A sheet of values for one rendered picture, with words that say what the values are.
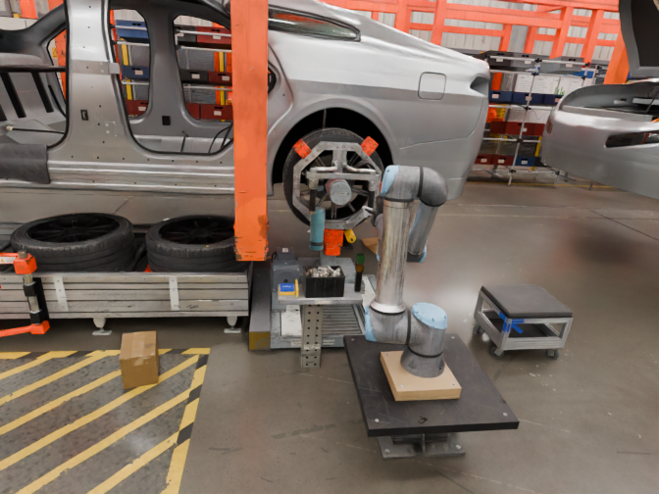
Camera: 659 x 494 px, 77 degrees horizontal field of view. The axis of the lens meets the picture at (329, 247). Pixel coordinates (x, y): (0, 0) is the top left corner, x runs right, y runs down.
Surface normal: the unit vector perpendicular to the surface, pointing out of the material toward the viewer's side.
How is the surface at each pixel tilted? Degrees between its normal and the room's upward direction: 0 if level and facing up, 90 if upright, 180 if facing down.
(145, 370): 90
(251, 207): 90
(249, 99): 90
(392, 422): 0
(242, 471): 0
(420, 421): 0
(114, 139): 91
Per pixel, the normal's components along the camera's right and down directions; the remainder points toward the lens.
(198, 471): 0.07, -0.92
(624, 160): -0.85, 0.16
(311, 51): 0.14, 0.24
